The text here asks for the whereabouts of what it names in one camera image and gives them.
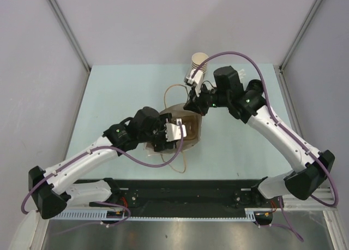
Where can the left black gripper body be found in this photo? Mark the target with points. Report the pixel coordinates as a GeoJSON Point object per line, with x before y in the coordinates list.
{"type": "Point", "coordinates": [158, 137]}

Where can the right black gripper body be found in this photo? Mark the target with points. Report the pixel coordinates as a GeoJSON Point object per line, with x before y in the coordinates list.
{"type": "Point", "coordinates": [206, 99]}

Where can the brown paper takeout bag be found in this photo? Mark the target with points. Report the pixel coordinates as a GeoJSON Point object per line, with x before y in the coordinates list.
{"type": "Point", "coordinates": [177, 111]}

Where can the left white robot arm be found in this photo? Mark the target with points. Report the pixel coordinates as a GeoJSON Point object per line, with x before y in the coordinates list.
{"type": "Point", "coordinates": [55, 188]}

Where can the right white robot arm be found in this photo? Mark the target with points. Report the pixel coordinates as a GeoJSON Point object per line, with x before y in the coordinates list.
{"type": "Point", "coordinates": [247, 104]}

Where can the stack of brown paper cups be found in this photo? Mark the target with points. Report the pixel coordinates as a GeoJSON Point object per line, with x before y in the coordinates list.
{"type": "Point", "coordinates": [197, 59]}

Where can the bundle of white straws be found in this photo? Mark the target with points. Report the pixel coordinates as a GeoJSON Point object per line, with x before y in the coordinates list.
{"type": "Point", "coordinates": [241, 72]}

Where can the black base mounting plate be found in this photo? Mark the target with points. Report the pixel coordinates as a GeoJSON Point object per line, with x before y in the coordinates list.
{"type": "Point", "coordinates": [189, 198]}

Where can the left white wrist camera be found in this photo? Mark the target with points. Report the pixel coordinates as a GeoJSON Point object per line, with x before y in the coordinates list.
{"type": "Point", "coordinates": [175, 130]}

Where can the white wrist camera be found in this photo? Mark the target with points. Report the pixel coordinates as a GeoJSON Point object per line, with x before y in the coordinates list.
{"type": "Point", "coordinates": [194, 80]}
{"type": "Point", "coordinates": [175, 130]}

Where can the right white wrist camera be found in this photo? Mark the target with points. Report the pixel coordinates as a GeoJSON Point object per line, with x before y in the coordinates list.
{"type": "Point", "coordinates": [194, 80]}

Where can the white slotted cable duct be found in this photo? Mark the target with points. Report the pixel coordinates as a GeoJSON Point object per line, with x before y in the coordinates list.
{"type": "Point", "coordinates": [112, 215]}

